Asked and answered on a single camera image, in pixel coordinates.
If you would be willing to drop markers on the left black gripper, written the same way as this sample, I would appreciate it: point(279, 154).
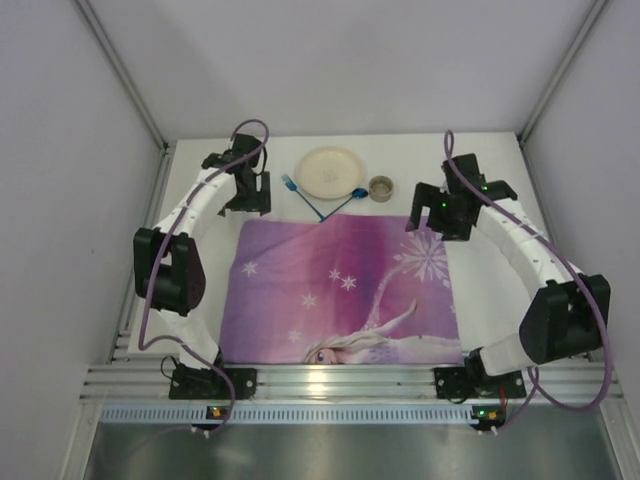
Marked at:
point(251, 201)

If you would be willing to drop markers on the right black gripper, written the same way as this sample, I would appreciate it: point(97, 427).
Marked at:
point(445, 220)

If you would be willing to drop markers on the purple pink printed cloth mat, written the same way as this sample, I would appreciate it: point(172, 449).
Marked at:
point(349, 290)

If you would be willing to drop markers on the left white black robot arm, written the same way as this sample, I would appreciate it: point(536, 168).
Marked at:
point(169, 275)

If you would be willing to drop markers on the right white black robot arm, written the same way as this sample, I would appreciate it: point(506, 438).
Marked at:
point(568, 309)

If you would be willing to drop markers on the blue plastic fork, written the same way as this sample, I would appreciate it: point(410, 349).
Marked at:
point(292, 187)

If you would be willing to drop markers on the small beige cup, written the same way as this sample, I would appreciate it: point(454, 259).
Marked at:
point(381, 188)

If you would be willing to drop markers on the cream round plate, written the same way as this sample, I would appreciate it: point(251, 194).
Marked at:
point(329, 172)

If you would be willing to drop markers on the blue plastic spoon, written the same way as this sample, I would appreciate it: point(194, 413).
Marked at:
point(356, 194)

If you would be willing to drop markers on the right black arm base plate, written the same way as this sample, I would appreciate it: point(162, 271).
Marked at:
point(456, 385)

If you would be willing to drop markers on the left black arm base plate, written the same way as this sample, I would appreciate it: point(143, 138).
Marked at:
point(204, 384)

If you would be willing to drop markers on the aluminium rail frame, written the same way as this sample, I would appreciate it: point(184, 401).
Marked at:
point(573, 381)

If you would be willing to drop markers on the grey slotted cable duct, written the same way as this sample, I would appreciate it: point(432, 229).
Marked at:
point(297, 414)

